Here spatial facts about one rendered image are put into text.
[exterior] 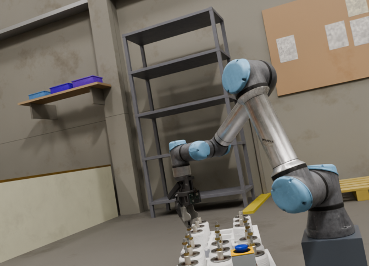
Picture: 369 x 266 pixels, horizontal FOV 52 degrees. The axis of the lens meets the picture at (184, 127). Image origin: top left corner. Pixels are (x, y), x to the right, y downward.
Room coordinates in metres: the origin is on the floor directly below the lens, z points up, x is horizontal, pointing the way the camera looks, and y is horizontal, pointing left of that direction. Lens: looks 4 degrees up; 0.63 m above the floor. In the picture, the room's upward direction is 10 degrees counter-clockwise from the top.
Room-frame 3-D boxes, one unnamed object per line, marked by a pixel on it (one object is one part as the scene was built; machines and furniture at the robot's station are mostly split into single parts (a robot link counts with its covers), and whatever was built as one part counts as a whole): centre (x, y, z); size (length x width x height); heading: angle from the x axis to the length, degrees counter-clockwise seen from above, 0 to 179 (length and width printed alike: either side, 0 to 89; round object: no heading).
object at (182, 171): (1.61, 0.04, 0.57); 0.08 x 0.08 x 0.05
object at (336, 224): (1.28, -0.42, 0.35); 0.15 x 0.15 x 0.10
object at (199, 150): (1.54, -0.04, 0.65); 0.11 x 0.11 x 0.08; 41
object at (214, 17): (4.43, -0.07, 1.10); 1.15 x 0.48 x 2.20; 69
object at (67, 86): (5.15, 1.55, 1.83); 0.33 x 0.23 x 0.11; 69
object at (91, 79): (5.01, 1.19, 1.83); 0.35 x 0.24 x 0.11; 69
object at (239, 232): (1.90, -0.20, 0.16); 0.10 x 0.10 x 0.18
